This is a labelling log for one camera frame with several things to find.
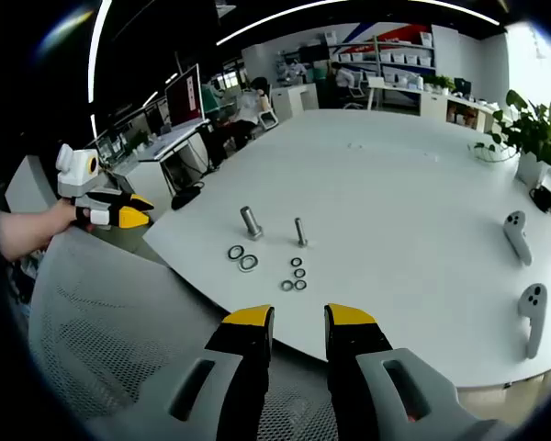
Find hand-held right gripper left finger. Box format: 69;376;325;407
91;303;276;441

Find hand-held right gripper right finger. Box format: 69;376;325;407
323;302;518;441

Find large steel threaded stud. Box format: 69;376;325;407
239;206;264;241

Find person's left hand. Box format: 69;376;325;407
50;197;97;233

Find white office workstation desk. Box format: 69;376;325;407
135;119;212;194

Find white mesh office chair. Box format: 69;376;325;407
27;227;341;441

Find computer monitor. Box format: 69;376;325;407
164;62;207;132

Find curved ceiling light strip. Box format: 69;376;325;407
215;0;501;47
87;0;114;105

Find white handheld controller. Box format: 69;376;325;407
517;283;548;359
502;209;533;266

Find black power adapter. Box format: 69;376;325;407
530;186;551;213

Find white plant pot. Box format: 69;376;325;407
516;151;551;189

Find white desk with legs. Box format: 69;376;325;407
365;75;423;111

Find small potted plants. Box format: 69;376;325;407
424;73;455;96

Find green leafy plant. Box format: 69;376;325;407
467;89;551;185

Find shelf with white bins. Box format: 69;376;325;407
325;30;437;109

